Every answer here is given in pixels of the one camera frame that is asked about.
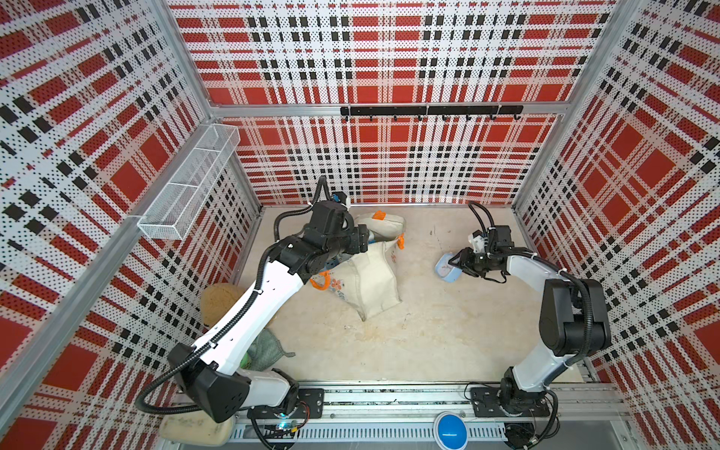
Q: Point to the white wire mesh basket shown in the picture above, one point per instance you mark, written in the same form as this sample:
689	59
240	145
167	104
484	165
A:
174	211

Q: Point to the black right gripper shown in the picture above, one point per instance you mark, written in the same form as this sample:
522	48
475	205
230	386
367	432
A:
464	262

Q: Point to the blue round button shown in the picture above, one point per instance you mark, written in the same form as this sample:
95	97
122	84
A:
450	432

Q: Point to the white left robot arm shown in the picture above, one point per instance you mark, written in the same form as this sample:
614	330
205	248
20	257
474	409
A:
207	375

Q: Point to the brown teddy bear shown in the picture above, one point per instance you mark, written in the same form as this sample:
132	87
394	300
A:
216	300

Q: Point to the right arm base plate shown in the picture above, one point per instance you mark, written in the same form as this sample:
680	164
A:
495	402

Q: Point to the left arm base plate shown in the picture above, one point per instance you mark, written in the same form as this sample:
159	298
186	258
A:
308	402

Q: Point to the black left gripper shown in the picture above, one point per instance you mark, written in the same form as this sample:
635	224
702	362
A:
357	239

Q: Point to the black hook rail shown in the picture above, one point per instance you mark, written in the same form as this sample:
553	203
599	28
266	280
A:
490	111

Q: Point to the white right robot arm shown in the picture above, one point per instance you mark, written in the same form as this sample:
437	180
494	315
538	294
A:
573	321

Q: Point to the beige canvas bag orange handles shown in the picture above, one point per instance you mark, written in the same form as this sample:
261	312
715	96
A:
367	281

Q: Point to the beige sponge block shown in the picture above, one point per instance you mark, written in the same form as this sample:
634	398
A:
196	429

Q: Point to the light blue square alarm clock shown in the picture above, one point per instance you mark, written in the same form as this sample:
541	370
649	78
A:
447	271

